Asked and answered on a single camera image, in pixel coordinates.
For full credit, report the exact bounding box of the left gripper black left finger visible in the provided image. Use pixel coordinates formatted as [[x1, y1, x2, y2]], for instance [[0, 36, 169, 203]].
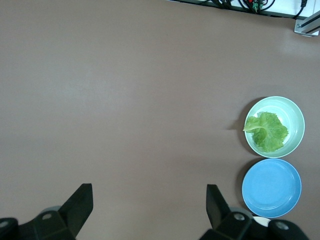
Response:
[[17, 183, 94, 240]]

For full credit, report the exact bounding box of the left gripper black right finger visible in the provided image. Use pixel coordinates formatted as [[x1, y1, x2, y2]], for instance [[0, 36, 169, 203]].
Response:
[[199, 184, 253, 240]]

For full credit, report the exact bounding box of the green lettuce leaf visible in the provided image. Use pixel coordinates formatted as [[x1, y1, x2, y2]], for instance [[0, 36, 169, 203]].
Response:
[[242, 111, 290, 153]]

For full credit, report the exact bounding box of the beige round plate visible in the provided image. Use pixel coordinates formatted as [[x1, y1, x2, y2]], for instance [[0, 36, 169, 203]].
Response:
[[252, 216, 272, 228]]

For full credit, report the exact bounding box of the blue round plate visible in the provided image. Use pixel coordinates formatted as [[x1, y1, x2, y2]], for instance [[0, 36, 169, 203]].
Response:
[[241, 158, 302, 219]]

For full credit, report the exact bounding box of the pale green round plate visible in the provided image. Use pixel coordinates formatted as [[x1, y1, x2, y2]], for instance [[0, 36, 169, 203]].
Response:
[[243, 96, 306, 159]]

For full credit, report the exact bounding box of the aluminium frame bracket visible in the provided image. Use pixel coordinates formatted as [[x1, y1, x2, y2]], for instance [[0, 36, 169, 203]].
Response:
[[293, 9, 320, 38]]

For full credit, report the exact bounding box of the single black cable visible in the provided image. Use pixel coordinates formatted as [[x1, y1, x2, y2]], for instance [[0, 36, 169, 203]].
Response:
[[291, 0, 308, 20]]

